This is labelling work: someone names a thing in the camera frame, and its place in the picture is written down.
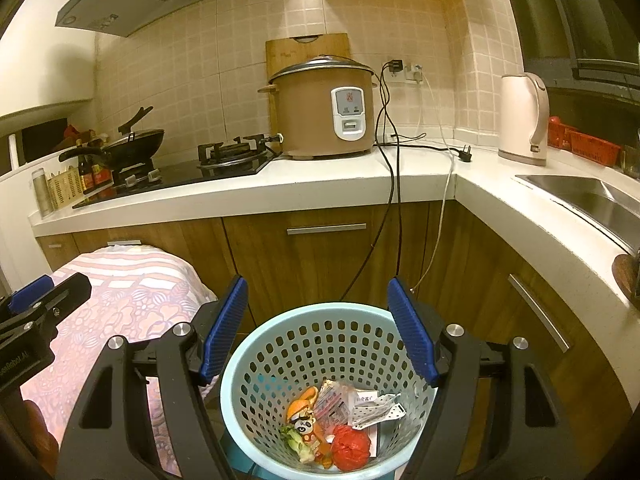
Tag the stainless steel sink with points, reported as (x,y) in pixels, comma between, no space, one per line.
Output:
(590,195)

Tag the colourful cartoon snack wrapper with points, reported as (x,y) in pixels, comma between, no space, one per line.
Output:
(305,430)

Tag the brown rice cooker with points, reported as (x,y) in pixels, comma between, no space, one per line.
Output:
(305,115)

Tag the black wall charger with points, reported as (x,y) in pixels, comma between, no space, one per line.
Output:
(393,66)

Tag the light blue perforated basket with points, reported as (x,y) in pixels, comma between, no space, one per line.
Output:
(280,350)

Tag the orange peel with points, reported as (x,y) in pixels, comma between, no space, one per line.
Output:
(300,402)

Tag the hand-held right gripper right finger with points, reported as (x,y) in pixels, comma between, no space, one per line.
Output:
(412,330)

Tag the brown wooden board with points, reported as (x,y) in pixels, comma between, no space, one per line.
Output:
(627,277)

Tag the white wall plug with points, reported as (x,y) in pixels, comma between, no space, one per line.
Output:
(415,72)

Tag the red plastic bag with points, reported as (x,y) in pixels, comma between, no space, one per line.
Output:
(350,447)

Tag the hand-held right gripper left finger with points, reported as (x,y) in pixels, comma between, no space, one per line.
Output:
(227,330)

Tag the beige slotted basket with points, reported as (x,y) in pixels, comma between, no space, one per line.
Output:
(65,187)

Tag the dark sauce bottle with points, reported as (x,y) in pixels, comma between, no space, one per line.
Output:
(101,170)
(84,175)

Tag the wooden cutting board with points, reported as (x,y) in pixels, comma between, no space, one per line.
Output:
(280,55)

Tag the white paper slip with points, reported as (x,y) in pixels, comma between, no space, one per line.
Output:
(365,396)

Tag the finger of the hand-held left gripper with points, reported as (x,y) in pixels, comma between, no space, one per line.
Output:
(30,290)
(70,292)

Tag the dark window frame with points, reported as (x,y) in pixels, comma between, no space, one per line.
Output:
(575,20)

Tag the pink patterned tablecloth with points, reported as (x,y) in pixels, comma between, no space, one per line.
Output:
(125,300)

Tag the person's left hand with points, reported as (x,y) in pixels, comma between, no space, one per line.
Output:
(42,440)

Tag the white plastic wrapper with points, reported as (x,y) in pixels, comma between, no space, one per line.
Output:
(377,410)

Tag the pink printed wrapper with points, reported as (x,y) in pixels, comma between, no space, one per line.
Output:
(332,402)

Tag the blue plastic stool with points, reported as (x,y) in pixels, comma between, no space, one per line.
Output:
(240,460)

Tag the clear drinking glass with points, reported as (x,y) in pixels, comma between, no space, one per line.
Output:
(631,160)

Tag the cream electric kettle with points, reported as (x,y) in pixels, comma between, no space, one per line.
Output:
(520,120)

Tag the black wok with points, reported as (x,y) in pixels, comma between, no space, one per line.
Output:
(135,145)

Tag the wooden base cabinet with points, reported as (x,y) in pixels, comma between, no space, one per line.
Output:
(310,260)

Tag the white kitchen countertop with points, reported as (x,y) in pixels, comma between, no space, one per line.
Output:
(325,170)

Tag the red plastic basket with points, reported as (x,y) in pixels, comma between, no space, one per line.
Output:
(595,147)
(562,132)

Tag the black gas stove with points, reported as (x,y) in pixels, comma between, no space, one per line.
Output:
(235,165)

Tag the steel tumbler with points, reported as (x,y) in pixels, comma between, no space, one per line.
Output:
(42,192)

